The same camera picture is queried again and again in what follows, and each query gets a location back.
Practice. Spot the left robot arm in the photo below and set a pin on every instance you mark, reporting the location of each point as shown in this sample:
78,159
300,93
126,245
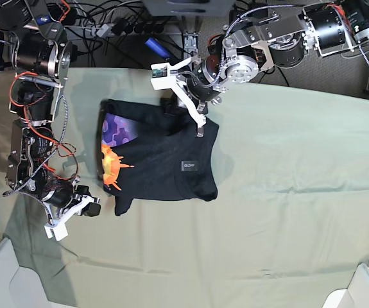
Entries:
250,46

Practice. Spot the white bin corner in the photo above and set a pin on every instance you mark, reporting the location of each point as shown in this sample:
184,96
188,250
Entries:
355,295
19,286

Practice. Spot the white bin left corner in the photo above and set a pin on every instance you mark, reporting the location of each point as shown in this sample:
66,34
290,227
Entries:
19,286

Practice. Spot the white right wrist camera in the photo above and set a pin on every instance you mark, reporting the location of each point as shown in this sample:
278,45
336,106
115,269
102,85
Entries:
56,227

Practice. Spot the white bin right corner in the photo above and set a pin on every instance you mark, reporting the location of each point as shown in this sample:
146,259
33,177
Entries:
355,295

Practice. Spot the blue orange bar clamp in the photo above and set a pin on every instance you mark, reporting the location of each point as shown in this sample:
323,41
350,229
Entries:
159,49

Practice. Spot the dark navy T-shirt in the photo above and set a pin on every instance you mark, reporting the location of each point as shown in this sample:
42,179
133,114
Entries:
147,154

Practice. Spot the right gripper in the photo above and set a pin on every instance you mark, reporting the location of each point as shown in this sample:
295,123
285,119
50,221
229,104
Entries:
57,195

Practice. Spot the light green table cloth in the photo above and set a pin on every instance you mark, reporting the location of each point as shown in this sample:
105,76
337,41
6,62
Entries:
290,224

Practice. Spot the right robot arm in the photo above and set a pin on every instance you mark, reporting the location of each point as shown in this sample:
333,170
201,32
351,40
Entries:
41,56

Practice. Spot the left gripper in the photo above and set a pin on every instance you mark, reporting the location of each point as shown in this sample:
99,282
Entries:
195,95

